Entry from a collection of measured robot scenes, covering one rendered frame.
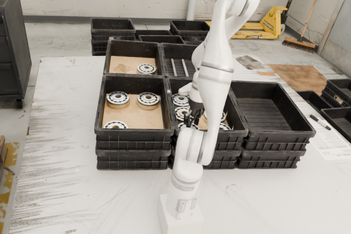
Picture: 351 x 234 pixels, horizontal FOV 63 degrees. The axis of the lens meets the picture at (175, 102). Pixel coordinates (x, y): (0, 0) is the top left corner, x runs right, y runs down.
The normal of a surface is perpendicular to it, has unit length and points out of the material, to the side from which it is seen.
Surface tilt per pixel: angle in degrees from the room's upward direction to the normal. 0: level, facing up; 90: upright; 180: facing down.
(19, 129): 0
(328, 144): 0
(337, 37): 90
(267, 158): 90
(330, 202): 0
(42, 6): 90
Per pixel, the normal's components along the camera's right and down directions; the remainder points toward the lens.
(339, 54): -0.95, 0.06
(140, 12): 0.27, 0.58
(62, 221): 0.12, -0.81
